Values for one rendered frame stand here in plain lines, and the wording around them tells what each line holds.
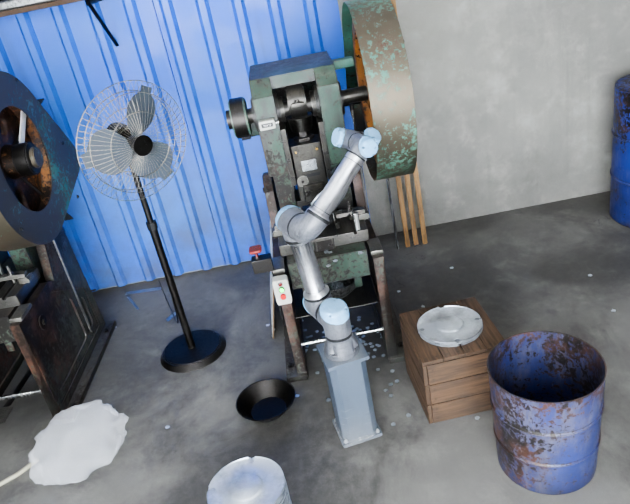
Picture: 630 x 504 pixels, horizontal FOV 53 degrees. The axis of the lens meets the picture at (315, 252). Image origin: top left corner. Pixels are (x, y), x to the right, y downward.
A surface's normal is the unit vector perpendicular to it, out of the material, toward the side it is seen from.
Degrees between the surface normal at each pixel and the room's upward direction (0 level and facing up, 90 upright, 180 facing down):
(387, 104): 85
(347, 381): 90
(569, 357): 88
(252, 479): 0
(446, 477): 0
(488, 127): 90
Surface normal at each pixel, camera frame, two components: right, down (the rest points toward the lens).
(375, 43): -0.06, -0.22
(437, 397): 0.13, 0.44
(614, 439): -0.18, -0.87
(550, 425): -0.26, 0.52
